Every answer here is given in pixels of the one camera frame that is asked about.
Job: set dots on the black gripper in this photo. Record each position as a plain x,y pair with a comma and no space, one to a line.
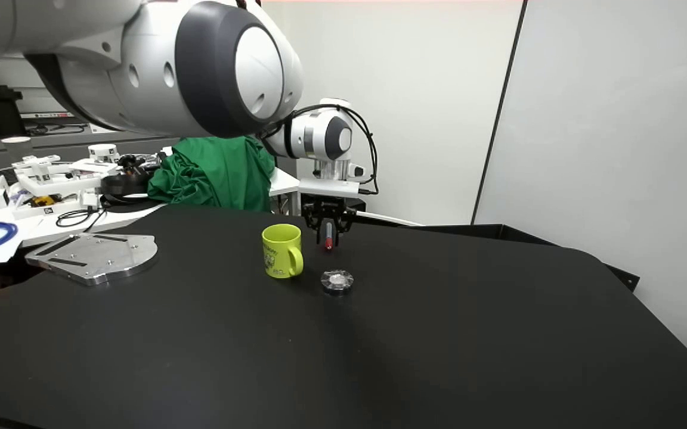
330,207

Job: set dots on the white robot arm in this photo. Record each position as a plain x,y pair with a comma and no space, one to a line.
160,62

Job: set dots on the yellow mug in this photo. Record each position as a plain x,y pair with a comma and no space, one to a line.
279,253

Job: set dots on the small round silver object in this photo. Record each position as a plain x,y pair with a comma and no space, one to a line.
337,280

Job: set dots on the green cloth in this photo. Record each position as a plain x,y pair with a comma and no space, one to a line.
216,175

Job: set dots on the black slanted pole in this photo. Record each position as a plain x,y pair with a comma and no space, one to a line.
498,110

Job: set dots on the grey metal plate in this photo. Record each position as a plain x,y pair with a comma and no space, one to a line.
95,253

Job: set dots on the white machine parts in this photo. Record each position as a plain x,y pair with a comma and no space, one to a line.
52,175

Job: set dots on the grey counter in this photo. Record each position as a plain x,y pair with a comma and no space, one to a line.
57,148

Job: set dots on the white side table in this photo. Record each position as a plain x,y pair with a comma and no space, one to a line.
42,226

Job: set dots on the white plate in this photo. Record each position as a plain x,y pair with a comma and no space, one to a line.
15,139

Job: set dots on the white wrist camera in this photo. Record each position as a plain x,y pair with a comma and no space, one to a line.
330,189

